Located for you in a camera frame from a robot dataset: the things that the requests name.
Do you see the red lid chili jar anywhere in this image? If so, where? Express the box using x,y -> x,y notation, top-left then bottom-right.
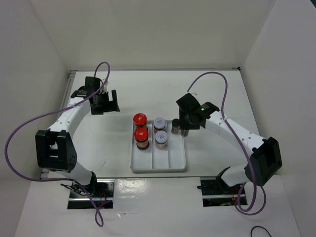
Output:
133,113 -> 148,129
134,127 -> 149,150

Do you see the black cable on floor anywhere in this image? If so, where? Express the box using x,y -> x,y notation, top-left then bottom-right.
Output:
251,226 -> 273,237

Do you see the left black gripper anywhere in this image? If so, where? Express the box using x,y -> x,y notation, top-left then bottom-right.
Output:
91,90 -> 119,115

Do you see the black cap spice bottle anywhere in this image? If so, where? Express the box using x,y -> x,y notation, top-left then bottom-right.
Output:
171,118 -> 180,134
180,129 -> 189,138

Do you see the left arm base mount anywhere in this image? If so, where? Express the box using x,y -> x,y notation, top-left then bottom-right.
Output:
61,179 -> 115,209

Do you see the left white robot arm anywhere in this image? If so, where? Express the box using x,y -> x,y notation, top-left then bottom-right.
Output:
35,77 -> 119,198

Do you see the white lid spice jar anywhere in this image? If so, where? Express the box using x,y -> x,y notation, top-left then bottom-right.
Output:
155,130 -> 168,150
153,117 -> 166,133

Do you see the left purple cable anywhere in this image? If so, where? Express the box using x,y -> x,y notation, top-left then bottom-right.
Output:
4,61 -> 111,228

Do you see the white divided tray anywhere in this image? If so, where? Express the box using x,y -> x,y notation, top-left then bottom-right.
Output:
130,120 -> 187,173

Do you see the purple cable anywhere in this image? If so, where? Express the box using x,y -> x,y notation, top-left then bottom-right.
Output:
4,61 -> 111,228
187,71 -> 267,216

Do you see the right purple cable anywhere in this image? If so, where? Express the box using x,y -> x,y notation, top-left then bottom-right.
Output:
187,71 -> 267,216

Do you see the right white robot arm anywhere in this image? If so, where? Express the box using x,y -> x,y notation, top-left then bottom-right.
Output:
176,93 -> 282,194

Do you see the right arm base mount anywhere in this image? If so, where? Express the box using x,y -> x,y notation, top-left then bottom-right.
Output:
197,178 -> 241,207

